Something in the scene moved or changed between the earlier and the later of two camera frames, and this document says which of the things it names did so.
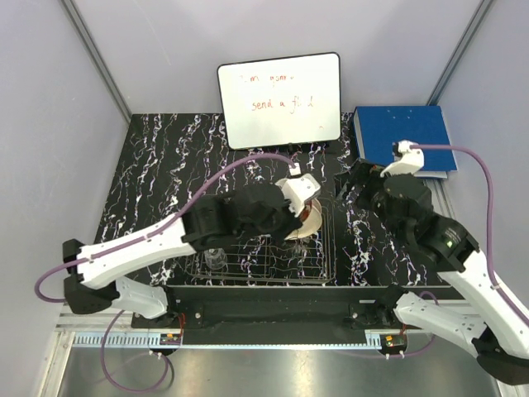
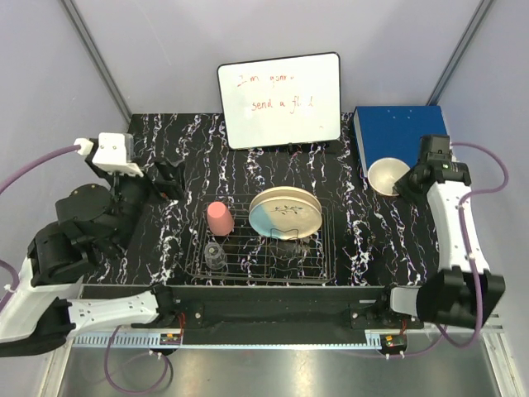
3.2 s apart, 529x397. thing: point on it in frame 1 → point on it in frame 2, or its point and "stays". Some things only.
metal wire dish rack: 269,259 stays
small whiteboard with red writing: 283,101 stays
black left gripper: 293,223 → 173,188
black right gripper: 361,172 → 400,187
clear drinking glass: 216,258 stays
